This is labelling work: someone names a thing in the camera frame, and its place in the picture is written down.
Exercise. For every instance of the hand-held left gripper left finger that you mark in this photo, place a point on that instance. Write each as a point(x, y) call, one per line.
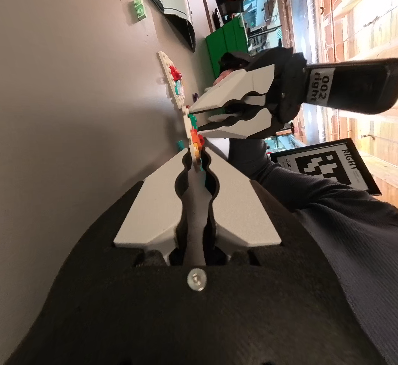
point(149, 212)

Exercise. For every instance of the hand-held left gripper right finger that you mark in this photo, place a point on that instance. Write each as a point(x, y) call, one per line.
point(245, 212)

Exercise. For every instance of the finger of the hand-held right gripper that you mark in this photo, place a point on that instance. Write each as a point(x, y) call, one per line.
point(236, 85)
point(245, 125)

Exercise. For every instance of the purple lego brick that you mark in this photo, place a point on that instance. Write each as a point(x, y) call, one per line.
point(195, 96)

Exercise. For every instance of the small teal lego brick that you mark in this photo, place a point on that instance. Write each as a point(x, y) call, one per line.
point(193, 120)

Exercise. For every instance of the colourful lego plate model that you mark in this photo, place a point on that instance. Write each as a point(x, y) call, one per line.
point(188, 128)

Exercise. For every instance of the colourful half-round lego plate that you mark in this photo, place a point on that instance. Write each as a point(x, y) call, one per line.
point(172, 79)

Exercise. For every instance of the person's right forearm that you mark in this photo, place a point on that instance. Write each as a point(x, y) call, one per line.
point(267, 172)

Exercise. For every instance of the mint green lego brick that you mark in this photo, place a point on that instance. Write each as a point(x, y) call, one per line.
point(140, 9)

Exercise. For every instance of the person's right hand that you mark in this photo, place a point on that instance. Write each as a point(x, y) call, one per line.
point(222, 76)

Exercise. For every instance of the green plastic bin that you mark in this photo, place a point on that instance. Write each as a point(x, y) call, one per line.
point(227, 48)

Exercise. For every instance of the black framed marker sign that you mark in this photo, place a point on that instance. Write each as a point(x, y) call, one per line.
point(326, 166)

